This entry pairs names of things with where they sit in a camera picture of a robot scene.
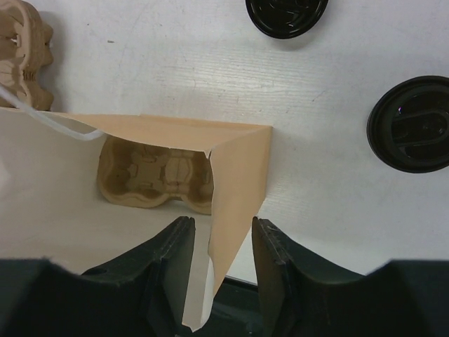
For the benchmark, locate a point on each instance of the black cup lid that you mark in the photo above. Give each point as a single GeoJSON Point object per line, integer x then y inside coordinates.
{"type": "Point", "coordinates": [285, 19]}
{"type": "Point", "coordinates": [408, 127]}

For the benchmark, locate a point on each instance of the single brown cup carrier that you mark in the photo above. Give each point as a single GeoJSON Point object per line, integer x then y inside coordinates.
{"type": "Point", "coordinates": [147, 176]}

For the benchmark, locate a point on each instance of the brown paper bag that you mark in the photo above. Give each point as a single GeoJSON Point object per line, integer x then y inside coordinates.
{"type": "Point", "coordinates": [76, 188]}

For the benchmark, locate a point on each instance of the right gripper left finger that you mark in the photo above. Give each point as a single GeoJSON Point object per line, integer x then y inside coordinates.
{"type": "Point", "coordinates": [142, 292]}

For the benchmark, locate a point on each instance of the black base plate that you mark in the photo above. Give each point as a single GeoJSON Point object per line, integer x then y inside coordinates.
{"type": "Point", "coordinates": [235, 312]}

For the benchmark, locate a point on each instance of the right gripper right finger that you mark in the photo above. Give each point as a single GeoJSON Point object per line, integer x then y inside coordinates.
{"type": "Point", "coordinates": [304, 294]}

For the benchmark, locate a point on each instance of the brown cardboard cup carrier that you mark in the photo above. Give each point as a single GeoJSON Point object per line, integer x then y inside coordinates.
{"type": "Point", "coordinates": [25, 39]}

